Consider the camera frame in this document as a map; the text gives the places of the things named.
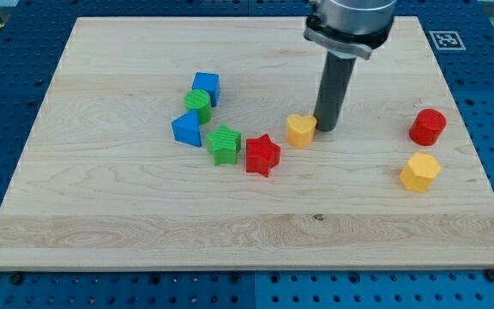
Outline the blue triangle block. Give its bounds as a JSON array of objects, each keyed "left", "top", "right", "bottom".
[{"left": 172, "top": 110, "right": 202, "bottom": 147}]

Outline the green star block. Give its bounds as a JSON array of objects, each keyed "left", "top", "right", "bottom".
[{"left": 206, "top": 124, "right": 241, "bottom": 166}]

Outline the red cylinder block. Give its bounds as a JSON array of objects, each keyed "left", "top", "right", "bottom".
[{"left": 409, "top": 109, "right": 447, "bottom": 146}]

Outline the light wooden board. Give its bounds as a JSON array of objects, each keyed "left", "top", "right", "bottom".
[{"left": 0, "top": 16, "right": 494, "bottom": 271}]

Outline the blue cube block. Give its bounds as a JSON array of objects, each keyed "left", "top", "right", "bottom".
[{"left": 191, "top": 72, "right": 220, "bottom": 107}]

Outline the red star block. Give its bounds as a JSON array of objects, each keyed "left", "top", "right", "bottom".
[{"left": 245, "top": 134, "right": 281, "bottom": 178}]

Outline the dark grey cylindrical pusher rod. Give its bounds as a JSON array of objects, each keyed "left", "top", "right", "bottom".
[{"left": 313, "top": 52, "right": 355, "bottom": 132}]

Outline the yellow hexagon block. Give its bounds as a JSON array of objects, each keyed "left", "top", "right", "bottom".
[{"left": 399, "top": 152, "right": 441, "bottom": 192}]

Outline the white fiducial marker tag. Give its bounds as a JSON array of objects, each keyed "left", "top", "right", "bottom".
[{"left": 429, "top": 30, "right": 466, "bottom": 51}]

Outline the green cylinder block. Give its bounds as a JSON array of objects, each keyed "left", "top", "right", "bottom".
[{"left": 184, "top": 89, "right": 212, "bottom": 124}]

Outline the yellow heart block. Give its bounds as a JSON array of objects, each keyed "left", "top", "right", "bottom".
[{"left": 286, "top": 114, "right": 317, "bottom": 148}]

